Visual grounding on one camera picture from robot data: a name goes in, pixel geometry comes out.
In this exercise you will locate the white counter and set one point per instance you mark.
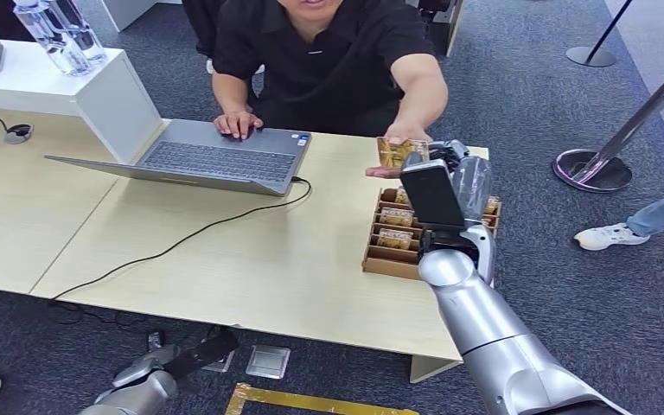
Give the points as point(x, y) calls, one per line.
point(131, 10)

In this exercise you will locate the open floor socket box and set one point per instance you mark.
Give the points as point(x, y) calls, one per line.
point(220, 363)

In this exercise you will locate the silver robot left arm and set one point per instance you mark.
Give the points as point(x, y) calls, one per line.
point(131, 398)

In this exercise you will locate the person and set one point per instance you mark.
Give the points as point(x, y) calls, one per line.
point(200, 23)
point(320, 63)

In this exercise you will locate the clear water bottle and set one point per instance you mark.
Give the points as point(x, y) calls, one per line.
point(54, 40)
point(80, 31)

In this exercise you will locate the person's right forearm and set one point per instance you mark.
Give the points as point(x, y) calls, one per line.
point(230, 94)

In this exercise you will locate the chrome stanchion post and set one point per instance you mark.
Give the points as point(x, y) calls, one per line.
point(592, 171)

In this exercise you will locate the person's left hand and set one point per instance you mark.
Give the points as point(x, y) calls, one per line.
point(409, 130)

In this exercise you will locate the black stanchion post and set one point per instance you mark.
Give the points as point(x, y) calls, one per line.
point(590, 56)

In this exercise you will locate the wooden card holder box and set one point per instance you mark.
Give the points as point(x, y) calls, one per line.
point(389, 263)

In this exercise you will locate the metal floor plate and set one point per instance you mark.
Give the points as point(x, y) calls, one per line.
point(268, 362)

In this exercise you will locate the person's left forearm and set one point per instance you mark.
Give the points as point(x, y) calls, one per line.
point(423, 91)

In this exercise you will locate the dark cabinet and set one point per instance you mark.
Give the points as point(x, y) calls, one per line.
point(443, 26)

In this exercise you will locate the grey laptop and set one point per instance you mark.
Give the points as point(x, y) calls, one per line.
point(223, 157)

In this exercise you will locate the table leg panel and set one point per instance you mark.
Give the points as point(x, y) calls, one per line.
point(429, 369)

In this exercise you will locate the person's right hand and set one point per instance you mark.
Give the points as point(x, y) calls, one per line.
point(237, 123)

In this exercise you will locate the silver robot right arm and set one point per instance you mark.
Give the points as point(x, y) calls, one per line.
point(481, 321)

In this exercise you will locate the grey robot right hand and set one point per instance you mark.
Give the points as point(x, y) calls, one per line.
point(472, 186)

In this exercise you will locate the white sneaker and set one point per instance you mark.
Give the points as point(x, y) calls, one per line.
point(607, 236)

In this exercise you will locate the gold printed card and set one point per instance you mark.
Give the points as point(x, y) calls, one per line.
point(492, 205)
point(402, 196)
point(394, 239)
point(395, 152)
point(396, 217)

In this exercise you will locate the white desk riser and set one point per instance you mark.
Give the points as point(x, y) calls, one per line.
point(100, 97)

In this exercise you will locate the yellow floor tape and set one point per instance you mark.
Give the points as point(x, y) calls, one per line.
point(309, 402)

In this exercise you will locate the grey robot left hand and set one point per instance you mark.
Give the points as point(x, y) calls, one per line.
point(143, 363)

